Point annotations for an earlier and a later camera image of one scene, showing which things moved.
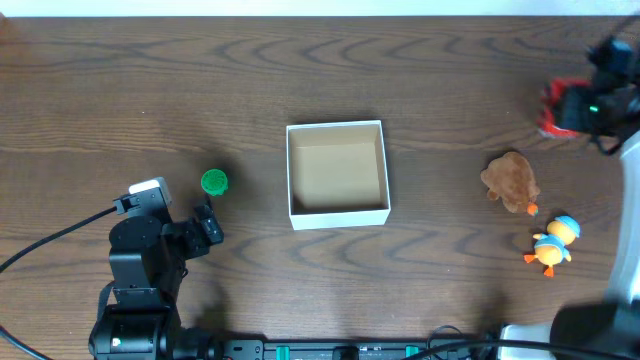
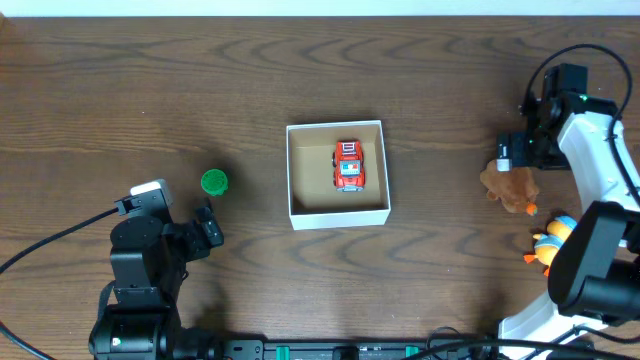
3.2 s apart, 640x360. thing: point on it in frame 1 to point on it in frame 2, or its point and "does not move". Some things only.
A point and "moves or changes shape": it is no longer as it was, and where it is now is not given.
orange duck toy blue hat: x=550 y=248 does not move
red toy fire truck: x=550 y=102 moves or changes shape
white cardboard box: x=337 y=175 does not move
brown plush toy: x=510 y=179 does not move
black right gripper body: x=570 y=111 to x=516 y=150
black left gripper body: x=209 y=226 does not move
